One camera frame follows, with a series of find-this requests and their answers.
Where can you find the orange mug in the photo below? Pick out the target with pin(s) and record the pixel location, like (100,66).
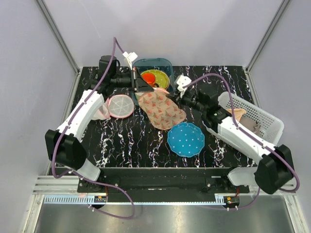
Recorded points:
(150,79)

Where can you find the white plastic basket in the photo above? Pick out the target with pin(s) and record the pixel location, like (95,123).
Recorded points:
(271,127)

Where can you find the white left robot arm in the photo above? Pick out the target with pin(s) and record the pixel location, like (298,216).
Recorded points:
(63,144)

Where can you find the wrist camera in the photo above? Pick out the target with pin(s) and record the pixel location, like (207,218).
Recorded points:
(129,58)
(181,82)

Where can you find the blue dotted plate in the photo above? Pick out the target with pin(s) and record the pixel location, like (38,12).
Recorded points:
(186,139)

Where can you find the teal transparent plastic tray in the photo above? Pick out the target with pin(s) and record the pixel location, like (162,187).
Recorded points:
(158,64)

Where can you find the green dotted plate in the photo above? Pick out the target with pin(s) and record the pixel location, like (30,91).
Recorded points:
(162,78)

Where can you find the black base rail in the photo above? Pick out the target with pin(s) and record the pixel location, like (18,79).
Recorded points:
(167,185)

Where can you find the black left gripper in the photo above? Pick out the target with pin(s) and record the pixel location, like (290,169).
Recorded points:
(142,85)

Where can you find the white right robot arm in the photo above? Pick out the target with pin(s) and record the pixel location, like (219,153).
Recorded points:
(274,165)

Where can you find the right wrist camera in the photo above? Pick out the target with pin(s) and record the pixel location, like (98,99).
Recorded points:
(181,82)

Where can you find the beige bra in basket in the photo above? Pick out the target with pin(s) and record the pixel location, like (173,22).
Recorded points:
(250,124)

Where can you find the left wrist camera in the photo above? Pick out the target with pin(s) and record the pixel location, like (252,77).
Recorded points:
(129,58)

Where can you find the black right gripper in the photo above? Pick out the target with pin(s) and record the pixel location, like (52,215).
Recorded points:
(174,95)

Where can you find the floral mesh laundry bag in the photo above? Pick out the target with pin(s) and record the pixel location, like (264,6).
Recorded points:
(161,111)

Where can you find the round pink mesh laundry bag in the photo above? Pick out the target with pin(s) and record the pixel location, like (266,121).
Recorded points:
(118,106)

